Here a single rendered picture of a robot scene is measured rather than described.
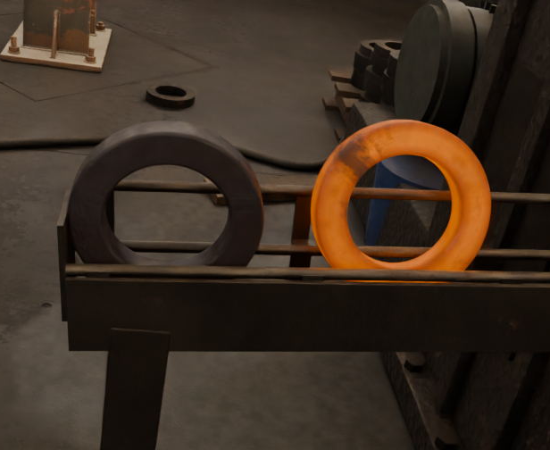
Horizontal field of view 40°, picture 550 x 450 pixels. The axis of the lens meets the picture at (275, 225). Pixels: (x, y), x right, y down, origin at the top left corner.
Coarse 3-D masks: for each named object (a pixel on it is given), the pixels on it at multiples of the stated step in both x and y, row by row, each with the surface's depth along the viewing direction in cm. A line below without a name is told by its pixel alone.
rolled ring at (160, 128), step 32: (128, 128) 71; (160, 128) 70; (192, 128) 71; (96, 160) 69; (128, 160) 70; (160, 160) 70; (192, 160) 70; (224, 160) 71; (96, 192) 71; (224, 192) 72; (256, 192) 73; (96, 224) 73; (256, 224) 74; (96, 256) 74; (128, 256) 76; (192, 256) 79; (224, 256) 76
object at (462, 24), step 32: (448, 0) 201; (416, 32) 211; (448, 32) 193; (480, 32) 195; (416, 64) 208; (448, 64) 191; (416, 96) 206; (448, 96) 194; (352, 128) 250; (448, 128) 201; (384, 224) 208; (416, 224) 185
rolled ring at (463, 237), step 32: (384, 128) 76; (416, 128) 77; (352, 160) 77; (448, 160) 78; (320, 192) 77; (480, 192) 79; (320, 224) 78; (448, 224) 82; (480, 224) 80; (352, 256) 79; (448, 256) 80
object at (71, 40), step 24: (24, 0) 303; (48, 0) 304; (72, 0) 305; (24, 24) 307; (48, 24) 308; (72, 24) 309; (96, 24) 350; (24, 48) 310; (48, 48) 313; (72, 48) 314; (96, 48) 327
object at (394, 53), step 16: (368, 48) 292; (384, 48) 270; (368, 64) 293; (384, 64) 271; (336, 80) 311; (352, 80) 303; (368, 80) 277; (384, 80) 254; (336, 96) 322; (352, 96) 296; (368, 96) 280; (384, 96) 258
